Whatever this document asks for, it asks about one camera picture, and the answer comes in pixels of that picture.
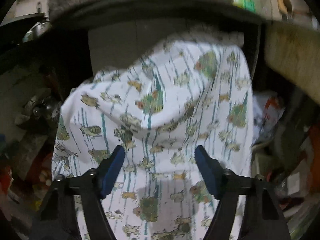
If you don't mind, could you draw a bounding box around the white red plastic bag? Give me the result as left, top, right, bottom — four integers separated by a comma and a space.
253, 93, 284, 145

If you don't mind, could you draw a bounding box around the white cat-print trash bag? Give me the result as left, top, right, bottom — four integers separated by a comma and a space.
52, 26, 253, 239

